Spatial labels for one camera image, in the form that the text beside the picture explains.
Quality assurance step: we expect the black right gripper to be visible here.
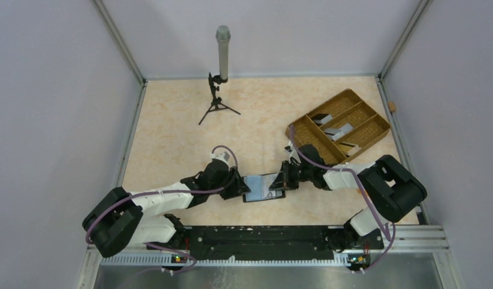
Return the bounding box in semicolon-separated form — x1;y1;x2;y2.
270;160;313;191

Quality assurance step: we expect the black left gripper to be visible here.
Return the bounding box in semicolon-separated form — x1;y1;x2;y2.
209;166;250;200

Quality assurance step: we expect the silver credit card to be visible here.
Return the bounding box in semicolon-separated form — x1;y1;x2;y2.
262;190;283;199

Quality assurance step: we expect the black leather card holder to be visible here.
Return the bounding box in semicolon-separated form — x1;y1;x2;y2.
243;173;286;203

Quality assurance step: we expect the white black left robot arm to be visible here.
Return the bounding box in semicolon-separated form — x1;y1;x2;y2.
82;159;250;258

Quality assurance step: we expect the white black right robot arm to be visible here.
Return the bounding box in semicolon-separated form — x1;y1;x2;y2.
269;144;427;249

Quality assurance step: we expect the silver card stack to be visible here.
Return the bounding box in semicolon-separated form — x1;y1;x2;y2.
323;123;353;141

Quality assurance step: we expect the black card stack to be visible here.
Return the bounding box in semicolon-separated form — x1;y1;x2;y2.
311;113;333;126

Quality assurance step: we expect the gold card stack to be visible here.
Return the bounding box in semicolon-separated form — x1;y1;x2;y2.
337;142;362;157

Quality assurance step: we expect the woven wicker divided tray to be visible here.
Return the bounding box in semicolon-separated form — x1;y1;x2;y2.
290;89;391;164

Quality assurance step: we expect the black mini tripod stand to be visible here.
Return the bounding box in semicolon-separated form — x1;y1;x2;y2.
198;72;241;125

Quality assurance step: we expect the grey microphone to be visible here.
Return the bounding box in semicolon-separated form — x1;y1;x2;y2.
215;25;231;82

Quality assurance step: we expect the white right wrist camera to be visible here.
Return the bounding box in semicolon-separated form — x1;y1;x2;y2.
284;144;298;158

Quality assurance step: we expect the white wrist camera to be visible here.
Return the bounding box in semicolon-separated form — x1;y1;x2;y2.
284;144;298;158
211;152;231;166

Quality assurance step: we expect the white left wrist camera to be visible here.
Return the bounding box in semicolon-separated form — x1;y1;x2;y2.
211;152;231;166

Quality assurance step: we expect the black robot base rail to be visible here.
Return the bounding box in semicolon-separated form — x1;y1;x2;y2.
146;225;385;262

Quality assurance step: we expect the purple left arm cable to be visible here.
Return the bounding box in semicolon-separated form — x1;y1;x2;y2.
85;145;239;289

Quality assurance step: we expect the small wooden wall block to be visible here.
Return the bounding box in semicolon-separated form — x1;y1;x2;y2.
387;101;397;113

